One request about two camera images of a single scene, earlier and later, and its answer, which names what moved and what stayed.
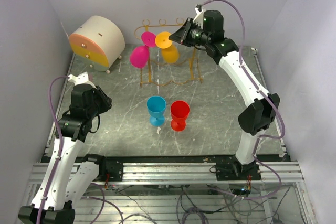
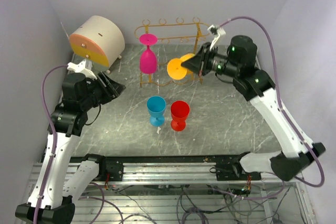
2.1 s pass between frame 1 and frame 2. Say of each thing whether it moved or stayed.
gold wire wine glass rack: stayed
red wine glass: stayed
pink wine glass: moved
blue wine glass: stayed
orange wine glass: moved
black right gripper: moved
